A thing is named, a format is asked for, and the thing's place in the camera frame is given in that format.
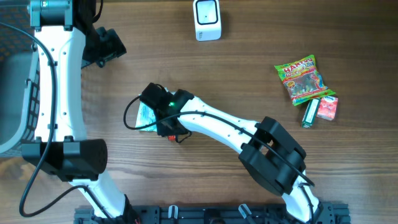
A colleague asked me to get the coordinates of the green white boxed item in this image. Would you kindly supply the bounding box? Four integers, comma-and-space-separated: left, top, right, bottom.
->
302, 98, 320, 128

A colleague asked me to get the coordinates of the light blue white packet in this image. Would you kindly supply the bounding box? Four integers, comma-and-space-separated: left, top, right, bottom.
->
136, 102, 156, 127

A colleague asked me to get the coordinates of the left black cable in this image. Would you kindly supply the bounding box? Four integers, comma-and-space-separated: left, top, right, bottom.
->
0, 0, 116, 224

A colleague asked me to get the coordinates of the green candy bag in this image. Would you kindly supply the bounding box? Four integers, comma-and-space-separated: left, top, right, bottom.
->
274, 55, 335, 106

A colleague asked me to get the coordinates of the small orange white packet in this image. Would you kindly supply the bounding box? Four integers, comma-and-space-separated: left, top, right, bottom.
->
317, 96, 338, 121

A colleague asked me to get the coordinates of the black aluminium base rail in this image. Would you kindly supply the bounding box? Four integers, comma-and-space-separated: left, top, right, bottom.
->
73, 203, 351, 224

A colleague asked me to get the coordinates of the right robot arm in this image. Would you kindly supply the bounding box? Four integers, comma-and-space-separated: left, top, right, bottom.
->
139, 83, 320, 223

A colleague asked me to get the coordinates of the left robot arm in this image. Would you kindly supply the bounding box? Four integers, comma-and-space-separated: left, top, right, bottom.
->
22, 0, 140, 223

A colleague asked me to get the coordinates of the white barcode scanner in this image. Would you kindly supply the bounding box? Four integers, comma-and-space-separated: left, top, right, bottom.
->
193, 0, 222, 42

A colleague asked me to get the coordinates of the grey plastic shopping basket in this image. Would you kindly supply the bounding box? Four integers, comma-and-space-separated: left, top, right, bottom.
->
1, 1, 40, 157

